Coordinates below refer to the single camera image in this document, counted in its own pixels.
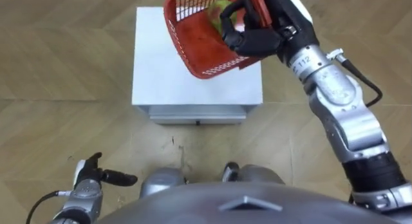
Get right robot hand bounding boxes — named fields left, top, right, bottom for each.
left=220, top=0, right=320, bottom=63

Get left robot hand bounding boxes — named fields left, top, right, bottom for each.
left=73, top=152, right=138, bottom=190

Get red plastic basket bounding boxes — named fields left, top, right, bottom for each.
left=163, top=0, right=273, bottom=80

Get green soft toy fruit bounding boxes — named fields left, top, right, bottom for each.
left=207, top=0, right=239, bottom=35

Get white bedside cabinet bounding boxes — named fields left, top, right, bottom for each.
left=131, top=6, right=264, bottom=126

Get robot legs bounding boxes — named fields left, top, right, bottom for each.
left=138, top=162, right=286, bottom=199

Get robot body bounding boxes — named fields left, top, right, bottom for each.
left=96, top=181, right=403, bottom=224

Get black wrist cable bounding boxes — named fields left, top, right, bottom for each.
left=326, top=48, right=384, bottom=108
left=25, top=191, right=72, bottom=224

